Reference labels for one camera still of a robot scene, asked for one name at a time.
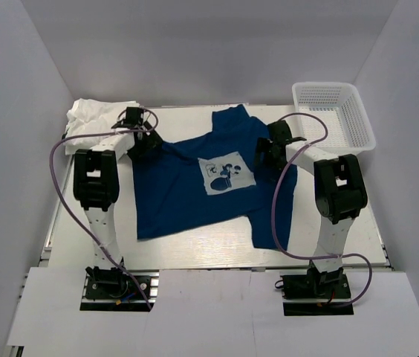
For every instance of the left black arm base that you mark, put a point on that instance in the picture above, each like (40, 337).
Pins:
(110, 290)

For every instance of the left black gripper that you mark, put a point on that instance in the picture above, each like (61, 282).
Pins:
(152, 140)

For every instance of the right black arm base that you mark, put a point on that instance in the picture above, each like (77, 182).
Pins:
(315, 294)

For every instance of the white perforated plastic basket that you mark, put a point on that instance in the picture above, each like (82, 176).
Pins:
(340, 107)

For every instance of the white t shirt stack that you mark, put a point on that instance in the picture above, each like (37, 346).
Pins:
(89, 116)

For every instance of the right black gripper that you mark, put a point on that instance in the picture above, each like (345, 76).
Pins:
(264, 146)

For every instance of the blue printed t shirt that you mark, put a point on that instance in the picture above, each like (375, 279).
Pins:
(212, 178)

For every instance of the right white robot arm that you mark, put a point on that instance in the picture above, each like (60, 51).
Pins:
(339, 190)

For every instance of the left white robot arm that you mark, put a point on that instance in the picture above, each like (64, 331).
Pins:
(97, 188)

